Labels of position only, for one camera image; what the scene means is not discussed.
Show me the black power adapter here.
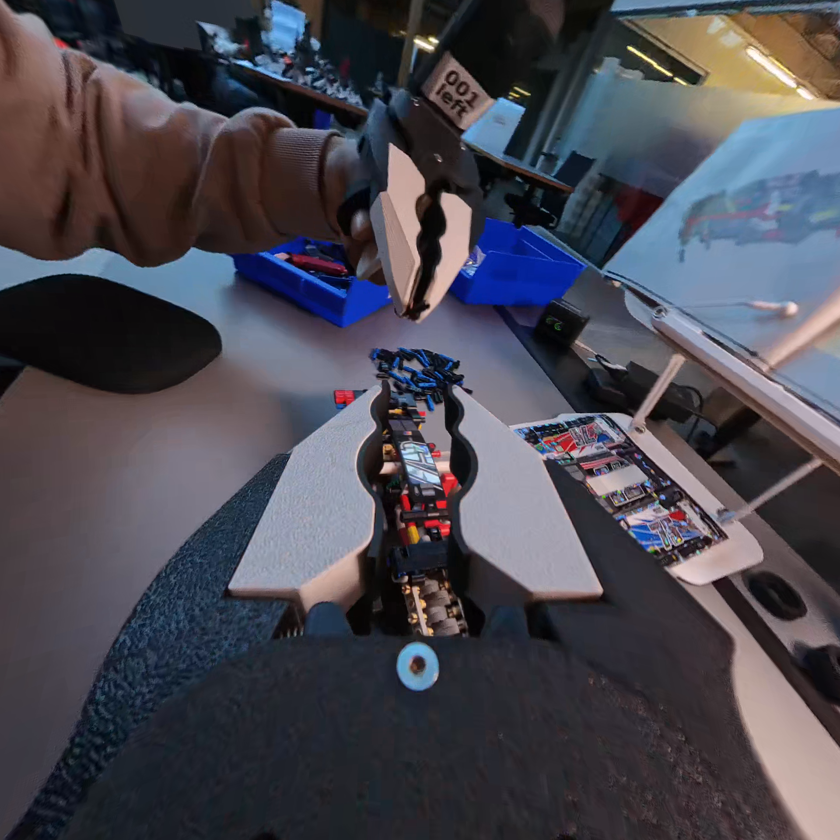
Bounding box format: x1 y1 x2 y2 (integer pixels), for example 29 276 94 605
623 360 702 422
584 367 630 404

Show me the black rubber tire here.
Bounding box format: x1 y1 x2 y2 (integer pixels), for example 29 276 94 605
794 644 840 690
748 571 808 621

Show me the black padded armrest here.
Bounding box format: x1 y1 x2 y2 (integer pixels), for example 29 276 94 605
0 274 223 395

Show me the lego instruction booklet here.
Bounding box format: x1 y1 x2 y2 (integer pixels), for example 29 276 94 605
602 108 840 421

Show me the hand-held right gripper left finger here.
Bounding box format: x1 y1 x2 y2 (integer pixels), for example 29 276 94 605
226 384 391 634

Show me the white stand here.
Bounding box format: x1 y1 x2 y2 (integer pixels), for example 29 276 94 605
512 289 840 587

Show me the lego race car model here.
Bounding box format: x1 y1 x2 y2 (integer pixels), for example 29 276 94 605
366 387 475 639

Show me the holographic sticker sheet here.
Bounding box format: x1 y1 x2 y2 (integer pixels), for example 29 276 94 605
512 413 729 568

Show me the pile of black blue pins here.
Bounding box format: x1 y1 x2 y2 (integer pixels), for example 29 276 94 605
333 346 467 411

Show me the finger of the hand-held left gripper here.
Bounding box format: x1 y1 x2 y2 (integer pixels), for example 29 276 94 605
369 143 427 317
403 190 475 324

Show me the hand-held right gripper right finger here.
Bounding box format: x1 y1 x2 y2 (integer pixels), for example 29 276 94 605
445 384 605 634

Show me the wooden table with parts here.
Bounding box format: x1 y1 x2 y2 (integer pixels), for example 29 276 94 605
197 20 370 119

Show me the blue storage bin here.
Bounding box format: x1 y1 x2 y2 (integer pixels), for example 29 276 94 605
233 236 395 328
449 218 587 307

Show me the person's left forearm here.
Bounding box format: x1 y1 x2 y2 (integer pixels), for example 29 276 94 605
0 7 349 266

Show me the black charger green light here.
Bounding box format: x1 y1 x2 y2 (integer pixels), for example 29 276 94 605
535 298 589 345

